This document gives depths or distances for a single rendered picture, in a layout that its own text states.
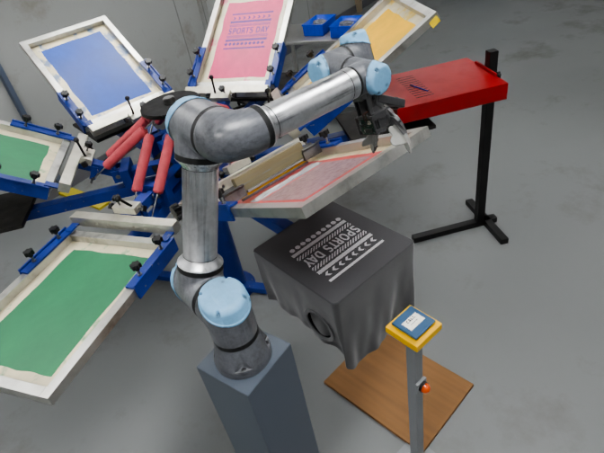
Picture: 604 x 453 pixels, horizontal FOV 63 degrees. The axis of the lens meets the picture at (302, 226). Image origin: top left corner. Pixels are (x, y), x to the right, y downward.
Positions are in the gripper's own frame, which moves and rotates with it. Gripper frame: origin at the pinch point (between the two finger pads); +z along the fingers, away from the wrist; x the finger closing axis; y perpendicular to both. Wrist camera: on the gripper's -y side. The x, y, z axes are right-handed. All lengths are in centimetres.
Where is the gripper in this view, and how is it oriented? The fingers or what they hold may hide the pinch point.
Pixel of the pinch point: (393, 152)
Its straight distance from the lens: 146.5
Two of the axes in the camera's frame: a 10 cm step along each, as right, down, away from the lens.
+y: -7.4, 4.9, -4.6
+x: 5.8, 1.2, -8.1
